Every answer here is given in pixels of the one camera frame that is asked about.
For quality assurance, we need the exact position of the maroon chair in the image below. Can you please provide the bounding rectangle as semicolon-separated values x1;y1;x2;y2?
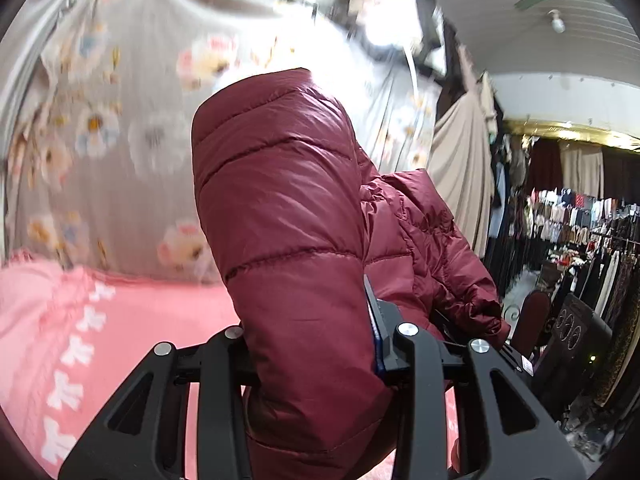
515;290;552;361

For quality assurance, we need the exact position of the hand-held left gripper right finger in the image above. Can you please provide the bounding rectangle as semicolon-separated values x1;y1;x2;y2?
362;275;587;480

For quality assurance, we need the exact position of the maroon puffer jacket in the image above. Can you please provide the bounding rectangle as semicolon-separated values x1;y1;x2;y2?
191;67;512;480

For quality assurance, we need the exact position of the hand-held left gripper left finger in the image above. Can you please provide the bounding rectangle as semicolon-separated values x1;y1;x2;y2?
57;325;261;480

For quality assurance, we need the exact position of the black speaker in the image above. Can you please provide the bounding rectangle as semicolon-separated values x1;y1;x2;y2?
530;292;613;413

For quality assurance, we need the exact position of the grey floral cloth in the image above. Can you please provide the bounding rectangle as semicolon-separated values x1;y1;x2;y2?
5;0;441;286

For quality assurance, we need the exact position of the pink printed blanket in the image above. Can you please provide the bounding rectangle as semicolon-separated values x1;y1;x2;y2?
0;250;461;480

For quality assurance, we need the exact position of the rack of hanging clothes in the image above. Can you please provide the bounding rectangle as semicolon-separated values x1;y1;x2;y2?
565;225;640;408

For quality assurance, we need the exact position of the beige hanging cloth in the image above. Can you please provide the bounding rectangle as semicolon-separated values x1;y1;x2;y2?
427;72;498;261

